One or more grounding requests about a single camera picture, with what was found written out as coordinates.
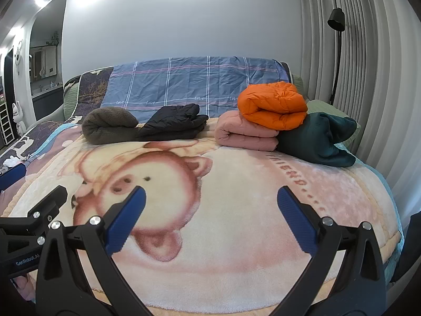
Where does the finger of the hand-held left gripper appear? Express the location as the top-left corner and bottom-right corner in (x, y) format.
(0, 165), (27, 191)
(28, 185), (68, 238)

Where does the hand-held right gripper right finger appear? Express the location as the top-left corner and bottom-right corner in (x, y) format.
(277, 185), (386, 316)

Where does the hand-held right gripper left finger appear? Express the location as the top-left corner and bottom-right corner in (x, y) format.
(36, 185), (147, 316)

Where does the black puffer jacket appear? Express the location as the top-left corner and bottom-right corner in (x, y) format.
(135, 103), (209, 141)

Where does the white ladder shelf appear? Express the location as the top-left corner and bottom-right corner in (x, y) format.
(0, 101), (16, 146)

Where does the white bear figurine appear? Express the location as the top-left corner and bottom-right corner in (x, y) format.
(12, 102), (27, 133)

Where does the pig printed blanket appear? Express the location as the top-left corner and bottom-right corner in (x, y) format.
(0, 118), (403, 310)

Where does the dark grey cabinet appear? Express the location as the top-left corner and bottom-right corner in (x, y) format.
(32, 88), (65, 113)

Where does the dark teal garment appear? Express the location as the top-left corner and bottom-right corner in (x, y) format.
(278, 112), (357, 167)

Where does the folded brown fleece garment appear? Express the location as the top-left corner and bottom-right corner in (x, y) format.
(82, 107), (139, 145)

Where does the green pillow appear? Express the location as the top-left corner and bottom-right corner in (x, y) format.
(63, 77), (81, 116)
(292, 76), (361, 139)

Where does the folded pink puffer jacket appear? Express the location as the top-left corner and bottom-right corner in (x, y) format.
(214, 110), (280, 152)

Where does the folded orange puffer jacket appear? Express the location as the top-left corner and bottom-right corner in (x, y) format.
(237, 82), (308, 130)

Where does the blue plaid sheet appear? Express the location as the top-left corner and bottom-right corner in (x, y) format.
(100, 56), (290, 119)

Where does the grey curtain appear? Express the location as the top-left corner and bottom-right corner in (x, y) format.
(298, 0), (421, 228)

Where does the black floor lamp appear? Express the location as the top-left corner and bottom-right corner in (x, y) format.
(327, 8), (345, 104)

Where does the wall mirror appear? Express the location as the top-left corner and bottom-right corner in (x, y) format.
(30, 46), (57, 80)

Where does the white bear wall clock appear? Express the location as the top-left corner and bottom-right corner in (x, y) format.
(12, 41), (24, 75)

